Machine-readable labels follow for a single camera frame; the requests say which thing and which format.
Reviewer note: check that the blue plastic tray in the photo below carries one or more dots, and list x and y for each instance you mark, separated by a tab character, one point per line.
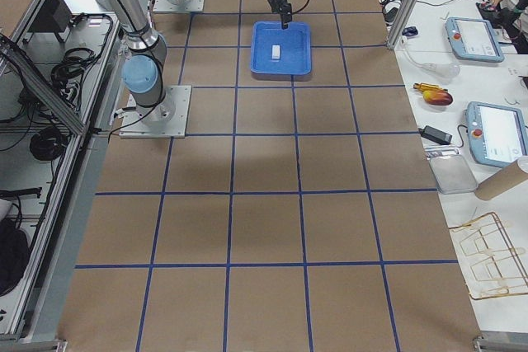
295	46

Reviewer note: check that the metal tin tray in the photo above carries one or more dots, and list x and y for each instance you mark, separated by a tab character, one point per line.
452	175

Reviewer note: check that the black power brick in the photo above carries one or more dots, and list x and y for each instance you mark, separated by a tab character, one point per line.
435	135

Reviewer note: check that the teach pendant far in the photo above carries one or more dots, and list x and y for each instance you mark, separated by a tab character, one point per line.
473	40

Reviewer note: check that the teach pendant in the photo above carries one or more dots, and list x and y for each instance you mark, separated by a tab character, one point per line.
497	134
473	40

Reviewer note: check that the teach pendant near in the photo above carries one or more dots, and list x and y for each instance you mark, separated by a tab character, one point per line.
497	134

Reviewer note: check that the cardboard tube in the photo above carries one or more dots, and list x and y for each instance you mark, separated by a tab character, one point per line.
503	180

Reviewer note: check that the gold wire rack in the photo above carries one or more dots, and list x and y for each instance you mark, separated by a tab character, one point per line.
493	265

